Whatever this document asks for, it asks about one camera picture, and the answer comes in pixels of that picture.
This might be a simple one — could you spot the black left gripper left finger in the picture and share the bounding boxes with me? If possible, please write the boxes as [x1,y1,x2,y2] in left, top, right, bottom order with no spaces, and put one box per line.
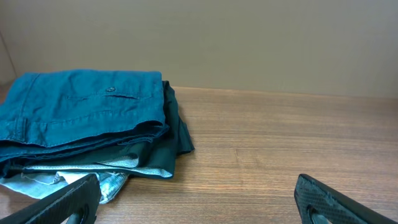
[1,174,101,224]

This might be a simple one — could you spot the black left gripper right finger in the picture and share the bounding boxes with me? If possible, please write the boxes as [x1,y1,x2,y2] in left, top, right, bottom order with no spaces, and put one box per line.
[294,174,397,224]

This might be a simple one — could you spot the folded light blue jeans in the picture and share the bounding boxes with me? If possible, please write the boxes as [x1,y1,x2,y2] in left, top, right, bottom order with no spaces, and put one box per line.
[1,171,128,204]

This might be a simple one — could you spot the folded blue denim shorts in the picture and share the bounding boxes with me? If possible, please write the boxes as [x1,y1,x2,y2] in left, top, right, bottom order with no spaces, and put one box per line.
[1,70,168,173]

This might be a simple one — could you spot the folded dark green garment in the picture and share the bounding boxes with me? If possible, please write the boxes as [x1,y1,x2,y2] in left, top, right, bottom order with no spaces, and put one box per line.
[2,81,195,179]

